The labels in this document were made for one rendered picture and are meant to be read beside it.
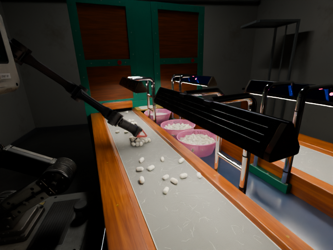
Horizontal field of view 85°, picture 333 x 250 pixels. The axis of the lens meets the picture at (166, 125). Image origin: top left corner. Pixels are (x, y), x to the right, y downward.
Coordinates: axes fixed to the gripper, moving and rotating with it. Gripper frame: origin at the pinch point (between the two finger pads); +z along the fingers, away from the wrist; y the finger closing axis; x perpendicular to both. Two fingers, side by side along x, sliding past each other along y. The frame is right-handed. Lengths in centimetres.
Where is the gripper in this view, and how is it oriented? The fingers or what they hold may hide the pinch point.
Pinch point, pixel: (145, 135)
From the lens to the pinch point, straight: 122.8
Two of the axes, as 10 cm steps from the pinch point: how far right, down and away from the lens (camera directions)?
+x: -5.4, 8.4, 0.2
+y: -4.2, -2.9, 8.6
